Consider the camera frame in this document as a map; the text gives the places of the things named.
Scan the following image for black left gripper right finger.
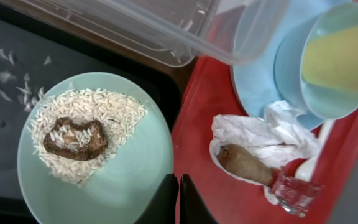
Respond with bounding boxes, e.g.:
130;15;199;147
180;174;218;224

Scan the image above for light blue plate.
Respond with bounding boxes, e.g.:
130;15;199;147
231;0;342;117

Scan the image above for white rice pile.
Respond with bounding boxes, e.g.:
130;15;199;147
27;89;147;187

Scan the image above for white plastic spoon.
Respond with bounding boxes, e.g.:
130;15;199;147
294;119;336;183

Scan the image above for red plastic tray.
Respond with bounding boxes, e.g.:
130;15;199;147
172;56;358;224

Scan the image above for light blue bowl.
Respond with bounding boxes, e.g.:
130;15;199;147
274;2;358;119

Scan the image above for clear plastic storage box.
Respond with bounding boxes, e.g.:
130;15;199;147
0;0;291;68

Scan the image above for brown meat scrap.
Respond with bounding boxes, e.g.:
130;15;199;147
42;117;109;161

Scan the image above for black tray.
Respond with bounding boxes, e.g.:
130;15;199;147
0;6;180;223

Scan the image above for red ketchup sachet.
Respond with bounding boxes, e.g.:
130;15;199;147
269;169;323;218

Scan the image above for mint green bowl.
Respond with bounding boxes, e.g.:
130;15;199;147
17;72;173;223

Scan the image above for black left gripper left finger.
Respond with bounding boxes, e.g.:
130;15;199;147
135;174;179;224

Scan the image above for white napkin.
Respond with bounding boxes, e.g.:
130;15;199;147
209;101;321;205

